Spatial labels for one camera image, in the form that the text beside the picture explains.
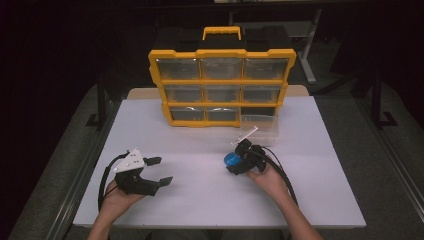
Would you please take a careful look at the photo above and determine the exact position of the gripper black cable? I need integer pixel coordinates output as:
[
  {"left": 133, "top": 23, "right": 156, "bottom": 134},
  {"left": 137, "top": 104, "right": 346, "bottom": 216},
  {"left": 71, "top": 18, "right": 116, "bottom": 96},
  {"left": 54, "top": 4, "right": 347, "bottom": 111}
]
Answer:
[
  {"left": 97, "top": 151, "right": 132, "bottom": 213},
  {"left": 248, "top": 145, "right": 300, "bottom": 207}
]

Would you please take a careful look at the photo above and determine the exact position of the yellow black organizer cabinet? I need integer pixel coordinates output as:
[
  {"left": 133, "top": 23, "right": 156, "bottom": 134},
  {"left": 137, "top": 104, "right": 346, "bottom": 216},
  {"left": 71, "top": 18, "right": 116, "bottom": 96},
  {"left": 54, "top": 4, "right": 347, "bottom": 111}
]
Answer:
[{"left": 147, "top": 25, "right": 298, "bottom": 130}]

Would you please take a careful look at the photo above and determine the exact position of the black metal stand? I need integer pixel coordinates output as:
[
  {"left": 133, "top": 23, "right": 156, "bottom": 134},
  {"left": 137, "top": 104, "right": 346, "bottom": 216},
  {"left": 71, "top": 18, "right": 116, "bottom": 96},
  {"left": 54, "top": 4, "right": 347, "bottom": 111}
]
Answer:
[
  {"left": 370, "top": 64, "right": 400, "bottom": 131},
  {"left": 85, "top": 73, "right": 110, "bottom": 132}
]

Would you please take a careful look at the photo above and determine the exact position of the grid of clear drawers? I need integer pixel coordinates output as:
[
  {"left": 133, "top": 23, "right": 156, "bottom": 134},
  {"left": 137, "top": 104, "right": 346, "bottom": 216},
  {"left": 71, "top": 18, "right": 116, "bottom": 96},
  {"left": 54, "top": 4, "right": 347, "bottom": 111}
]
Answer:
[{"left": 155, "top": 57, "right": 290, "bottom": 123}]

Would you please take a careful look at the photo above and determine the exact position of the aluminium frame rail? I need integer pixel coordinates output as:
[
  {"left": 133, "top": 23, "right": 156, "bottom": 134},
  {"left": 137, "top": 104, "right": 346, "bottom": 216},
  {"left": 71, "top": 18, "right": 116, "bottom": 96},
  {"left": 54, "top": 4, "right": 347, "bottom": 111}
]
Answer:
[
  {"left": 356, "top": 96, "right": 424, "bottom": 214},
  {"left": 44, "top": 99, "right": 122, "bottom": 240}
]

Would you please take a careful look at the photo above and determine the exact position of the small blue box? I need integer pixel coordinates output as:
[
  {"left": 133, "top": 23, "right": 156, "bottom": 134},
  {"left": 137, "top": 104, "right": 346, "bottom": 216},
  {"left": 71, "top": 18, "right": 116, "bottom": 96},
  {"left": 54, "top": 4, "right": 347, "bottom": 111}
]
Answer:
[{"left": 223, "top": 151, "right": 246, "bottom": 168}]

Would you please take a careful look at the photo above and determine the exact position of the grey desk with white leg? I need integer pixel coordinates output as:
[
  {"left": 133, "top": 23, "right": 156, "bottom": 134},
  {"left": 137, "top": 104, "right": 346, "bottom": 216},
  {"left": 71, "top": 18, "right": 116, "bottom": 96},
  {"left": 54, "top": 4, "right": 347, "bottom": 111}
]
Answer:
[{"left": 229, "top": 9, "right": 324, "bottom": 85}]

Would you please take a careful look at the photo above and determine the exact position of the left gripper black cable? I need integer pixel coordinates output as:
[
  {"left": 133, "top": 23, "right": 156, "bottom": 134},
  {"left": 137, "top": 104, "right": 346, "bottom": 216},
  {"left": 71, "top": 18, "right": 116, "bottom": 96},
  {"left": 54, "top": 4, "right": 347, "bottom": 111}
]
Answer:
[{"left": 97, "top": 151, "right": 132, "bottom": 213}]

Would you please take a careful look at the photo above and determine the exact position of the person's left hand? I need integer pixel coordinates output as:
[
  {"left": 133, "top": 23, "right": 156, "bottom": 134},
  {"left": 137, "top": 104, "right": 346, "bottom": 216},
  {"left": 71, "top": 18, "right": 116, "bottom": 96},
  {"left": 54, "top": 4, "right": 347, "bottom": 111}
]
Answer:
[{"left": 99, "top": 179, "right": 147, "bottom": 222}]

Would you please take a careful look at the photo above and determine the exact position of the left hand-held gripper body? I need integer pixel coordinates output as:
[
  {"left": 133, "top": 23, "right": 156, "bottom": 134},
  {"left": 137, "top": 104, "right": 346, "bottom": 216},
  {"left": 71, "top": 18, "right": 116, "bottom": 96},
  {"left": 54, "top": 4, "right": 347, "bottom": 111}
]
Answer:
[{"left": 112, "top": 148, "right": 162, "bottom": 197}]

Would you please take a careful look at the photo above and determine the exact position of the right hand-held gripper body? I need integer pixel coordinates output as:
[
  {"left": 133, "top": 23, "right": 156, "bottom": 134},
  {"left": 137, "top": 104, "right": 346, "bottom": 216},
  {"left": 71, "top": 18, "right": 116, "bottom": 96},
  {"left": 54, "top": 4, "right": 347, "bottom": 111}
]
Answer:
[{"left": 230, "top": 125, "right": 269, "bottom": 175}]

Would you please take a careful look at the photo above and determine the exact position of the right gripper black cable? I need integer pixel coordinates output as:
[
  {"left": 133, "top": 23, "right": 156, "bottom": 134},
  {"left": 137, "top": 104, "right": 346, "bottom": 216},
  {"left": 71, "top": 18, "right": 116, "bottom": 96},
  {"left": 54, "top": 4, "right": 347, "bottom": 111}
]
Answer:
[{"left": 248, "top": 145, "right": 300, "bottom": 207}]

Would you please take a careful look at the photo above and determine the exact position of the clear pull-out plastic drawer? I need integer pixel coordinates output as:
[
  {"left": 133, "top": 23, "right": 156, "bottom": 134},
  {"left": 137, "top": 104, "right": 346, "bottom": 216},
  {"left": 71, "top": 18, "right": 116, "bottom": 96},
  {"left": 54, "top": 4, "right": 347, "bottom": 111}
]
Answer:
[{"left": 239, "top": 114, "right": 281, "bottom": 148}]

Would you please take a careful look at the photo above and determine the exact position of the person's right hand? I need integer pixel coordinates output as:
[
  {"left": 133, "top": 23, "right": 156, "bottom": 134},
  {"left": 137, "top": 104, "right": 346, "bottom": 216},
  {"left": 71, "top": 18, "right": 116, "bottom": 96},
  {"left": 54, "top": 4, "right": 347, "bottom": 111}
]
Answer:
[{"left": 245, "top": 162, "right": 292, "bottom": 203}]

